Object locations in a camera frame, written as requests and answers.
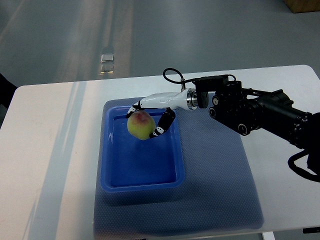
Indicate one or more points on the metal floor plate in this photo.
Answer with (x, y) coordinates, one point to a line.
(107, 57)
(106, 68)

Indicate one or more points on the upper metal floor plate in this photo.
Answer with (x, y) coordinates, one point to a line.
(107, 57)

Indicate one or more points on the lower metal floor plate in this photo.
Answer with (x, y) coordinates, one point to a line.
(106, 68)

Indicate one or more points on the brown cardboard box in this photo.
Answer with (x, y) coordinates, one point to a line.
(303, 6)

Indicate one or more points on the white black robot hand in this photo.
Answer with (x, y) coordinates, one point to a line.
(169, 101)

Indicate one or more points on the green red peach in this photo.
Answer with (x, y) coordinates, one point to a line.
(140, 125)

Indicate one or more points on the blue plastic tray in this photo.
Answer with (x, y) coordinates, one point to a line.
(129, 164)

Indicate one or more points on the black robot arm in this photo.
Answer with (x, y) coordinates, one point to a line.
(245, 109)

